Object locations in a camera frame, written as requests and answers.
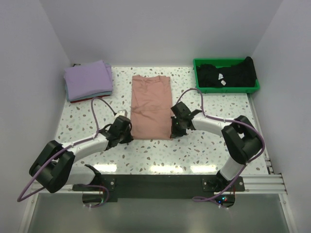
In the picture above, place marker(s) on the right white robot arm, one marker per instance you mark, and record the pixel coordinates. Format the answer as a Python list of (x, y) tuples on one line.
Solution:
[(243, 141)]

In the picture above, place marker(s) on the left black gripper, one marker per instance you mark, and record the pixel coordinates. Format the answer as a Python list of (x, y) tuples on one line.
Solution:
[(129, 138)]

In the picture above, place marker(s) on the folded purple t shirt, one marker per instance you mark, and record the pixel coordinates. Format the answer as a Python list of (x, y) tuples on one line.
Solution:
[(83, 80)]

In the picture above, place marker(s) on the black t shirt in bin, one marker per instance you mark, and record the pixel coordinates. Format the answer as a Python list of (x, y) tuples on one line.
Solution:
[(219, 75)]

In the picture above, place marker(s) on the folded dark red t shirt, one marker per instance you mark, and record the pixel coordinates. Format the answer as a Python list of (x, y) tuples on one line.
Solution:
[(85, 99)]

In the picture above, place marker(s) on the pink printed t shirt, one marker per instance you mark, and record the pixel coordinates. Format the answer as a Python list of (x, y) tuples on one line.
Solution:
[(151, 103)]

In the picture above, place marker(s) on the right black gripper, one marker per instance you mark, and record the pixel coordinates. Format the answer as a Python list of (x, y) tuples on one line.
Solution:
[(174, 133)]

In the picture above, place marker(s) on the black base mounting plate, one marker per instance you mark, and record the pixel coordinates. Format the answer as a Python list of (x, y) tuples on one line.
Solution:
[(115, 187)]

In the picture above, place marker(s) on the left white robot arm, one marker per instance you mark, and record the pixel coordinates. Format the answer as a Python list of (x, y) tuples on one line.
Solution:
[(53, 166)]

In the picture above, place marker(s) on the aluminium frame rail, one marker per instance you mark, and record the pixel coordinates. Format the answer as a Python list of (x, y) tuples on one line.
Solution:
[(253, 184)]

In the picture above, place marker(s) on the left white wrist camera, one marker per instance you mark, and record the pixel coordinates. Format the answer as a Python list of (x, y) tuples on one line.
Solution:
[(121, 113)]

